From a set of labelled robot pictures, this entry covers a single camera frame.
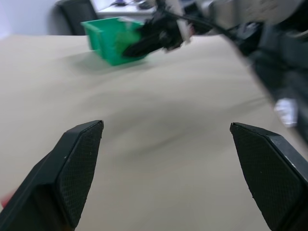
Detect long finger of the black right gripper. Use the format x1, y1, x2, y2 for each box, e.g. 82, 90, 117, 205
122, 33, 167, 59

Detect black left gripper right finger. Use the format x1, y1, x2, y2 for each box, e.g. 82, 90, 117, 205
230, 122, 308, 231

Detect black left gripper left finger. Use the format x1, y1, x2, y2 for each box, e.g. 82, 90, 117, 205
0, 119, 105, 231

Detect green plastic bin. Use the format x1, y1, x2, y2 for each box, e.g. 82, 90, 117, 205
80, 16, 149, 67

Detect red block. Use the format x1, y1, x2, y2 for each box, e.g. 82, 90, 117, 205
0, 190, 15, 209

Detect white desk with clutter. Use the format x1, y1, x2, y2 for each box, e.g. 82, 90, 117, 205
92, 0, 158, 18

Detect black office chair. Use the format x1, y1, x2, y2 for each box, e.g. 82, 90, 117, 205
55, 0, 99, 36

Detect dark robot torso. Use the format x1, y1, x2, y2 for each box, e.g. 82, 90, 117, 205
234, 21, 308, 138

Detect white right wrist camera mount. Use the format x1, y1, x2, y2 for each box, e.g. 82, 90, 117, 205
166, 0, 193, 45

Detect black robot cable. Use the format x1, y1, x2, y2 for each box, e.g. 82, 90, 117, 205
157, 6, 244, 43

